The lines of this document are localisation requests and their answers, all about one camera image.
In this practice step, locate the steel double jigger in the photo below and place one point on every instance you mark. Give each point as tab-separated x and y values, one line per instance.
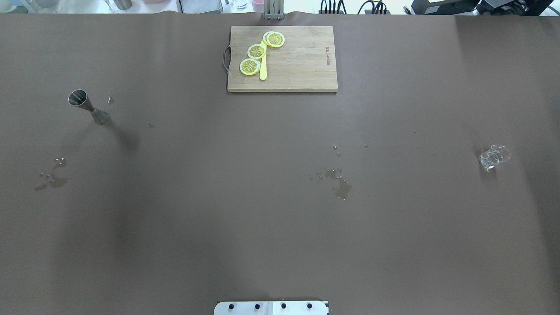
79	99

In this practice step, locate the clear glass shaker cup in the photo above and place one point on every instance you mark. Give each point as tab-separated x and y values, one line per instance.
494	156

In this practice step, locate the pink cup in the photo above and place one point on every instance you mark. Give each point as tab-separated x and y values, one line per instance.
258	6

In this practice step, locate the yellow plastic knife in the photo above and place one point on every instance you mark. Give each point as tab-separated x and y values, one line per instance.
263	67

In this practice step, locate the bamboo cutting board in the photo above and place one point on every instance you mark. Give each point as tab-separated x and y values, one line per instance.
305	63

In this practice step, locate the middle lemon slice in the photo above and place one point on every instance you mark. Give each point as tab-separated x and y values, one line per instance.
256	51

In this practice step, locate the black laptop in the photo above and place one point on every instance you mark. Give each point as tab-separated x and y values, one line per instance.
443	7

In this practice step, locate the aluminium frame post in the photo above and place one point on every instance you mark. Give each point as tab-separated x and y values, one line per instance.
273	10

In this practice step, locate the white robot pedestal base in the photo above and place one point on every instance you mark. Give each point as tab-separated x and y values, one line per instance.
272	308

